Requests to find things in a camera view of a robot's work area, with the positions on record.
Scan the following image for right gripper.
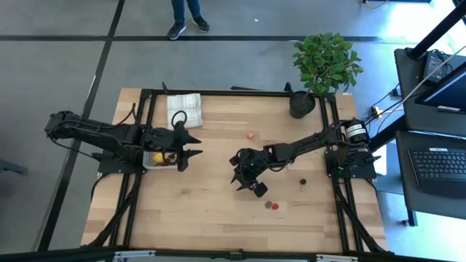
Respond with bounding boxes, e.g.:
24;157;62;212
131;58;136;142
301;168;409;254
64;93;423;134
229;147;270;199

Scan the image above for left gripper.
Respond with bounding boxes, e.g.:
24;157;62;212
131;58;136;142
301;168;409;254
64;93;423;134
143;121;204;173

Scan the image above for clear plastic tupperware container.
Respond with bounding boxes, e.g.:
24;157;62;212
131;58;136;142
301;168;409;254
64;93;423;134
142;149;180;170

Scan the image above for folded white checked towel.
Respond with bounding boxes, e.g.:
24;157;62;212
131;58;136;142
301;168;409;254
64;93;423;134
166;92;204;130

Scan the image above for black plant pot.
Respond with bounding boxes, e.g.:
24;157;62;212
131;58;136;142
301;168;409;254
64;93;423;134
289;90;317;120

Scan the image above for person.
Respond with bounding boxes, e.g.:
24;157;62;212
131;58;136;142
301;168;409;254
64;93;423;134
166;0;211;41

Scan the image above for white paper sheet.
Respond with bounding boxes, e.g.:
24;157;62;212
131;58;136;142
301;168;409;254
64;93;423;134
373;154;389;178

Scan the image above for green leafy plant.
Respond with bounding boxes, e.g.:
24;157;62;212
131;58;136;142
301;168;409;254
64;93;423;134
292;32;364;97

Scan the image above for black desk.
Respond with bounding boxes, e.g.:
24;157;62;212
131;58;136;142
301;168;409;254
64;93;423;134
394;47;466;221

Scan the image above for black keyboard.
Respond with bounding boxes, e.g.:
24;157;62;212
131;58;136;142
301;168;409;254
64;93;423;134
407;146;466;200

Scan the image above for black computer monitor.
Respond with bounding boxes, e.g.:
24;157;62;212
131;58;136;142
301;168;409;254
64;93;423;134
414;60;466;114

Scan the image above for black power adapter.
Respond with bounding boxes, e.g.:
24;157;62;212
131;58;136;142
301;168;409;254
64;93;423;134
422;49;454;84

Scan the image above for black diagonal pole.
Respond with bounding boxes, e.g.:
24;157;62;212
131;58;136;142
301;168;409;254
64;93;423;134
406;0;466;61

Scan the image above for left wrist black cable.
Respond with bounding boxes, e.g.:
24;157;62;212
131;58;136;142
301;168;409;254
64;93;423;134
170;110;189;128

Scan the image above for black aluminium rig frame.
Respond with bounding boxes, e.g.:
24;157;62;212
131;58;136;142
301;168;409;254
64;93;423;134
0;82;466;262

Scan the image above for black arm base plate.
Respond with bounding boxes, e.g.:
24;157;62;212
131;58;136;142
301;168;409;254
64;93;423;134
91;143;151;175
324;148;382;180

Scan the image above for black floor cable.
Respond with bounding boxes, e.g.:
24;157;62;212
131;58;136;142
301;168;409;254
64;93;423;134
358;82;405;130

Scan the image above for thin white cable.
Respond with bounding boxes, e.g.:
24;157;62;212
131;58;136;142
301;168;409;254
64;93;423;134
382;44;466;114

